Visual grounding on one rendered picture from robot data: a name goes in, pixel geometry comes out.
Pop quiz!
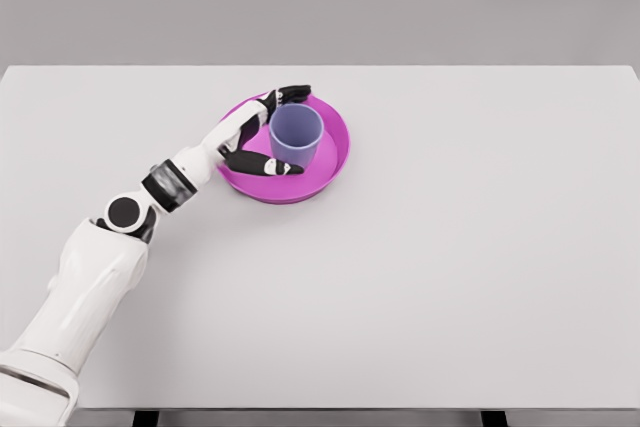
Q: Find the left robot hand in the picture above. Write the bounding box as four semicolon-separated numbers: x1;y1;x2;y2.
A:
200;84;313;179

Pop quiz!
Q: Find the lavender blue cup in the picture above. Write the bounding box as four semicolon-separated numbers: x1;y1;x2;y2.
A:
268;104;325;169

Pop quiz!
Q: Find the magenta round plate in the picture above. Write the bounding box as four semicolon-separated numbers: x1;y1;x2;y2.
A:
215;90;352;207

